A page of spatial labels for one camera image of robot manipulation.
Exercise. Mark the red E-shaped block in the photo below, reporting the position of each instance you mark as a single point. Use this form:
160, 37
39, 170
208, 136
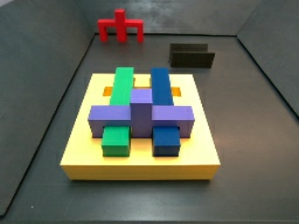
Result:
121, 23

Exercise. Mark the yellow board base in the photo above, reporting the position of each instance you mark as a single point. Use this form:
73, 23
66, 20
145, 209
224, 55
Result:
85, 163

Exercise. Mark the purple E-shaped block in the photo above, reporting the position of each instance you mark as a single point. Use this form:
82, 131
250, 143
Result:
141, 115

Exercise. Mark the blue long block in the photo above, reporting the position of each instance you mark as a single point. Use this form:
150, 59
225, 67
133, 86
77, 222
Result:
166, 135

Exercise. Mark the green long block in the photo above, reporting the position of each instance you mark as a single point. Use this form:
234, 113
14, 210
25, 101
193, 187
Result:
116, 142

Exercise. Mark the black U-shaped holder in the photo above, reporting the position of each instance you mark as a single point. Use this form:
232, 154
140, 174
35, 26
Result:
192, 56

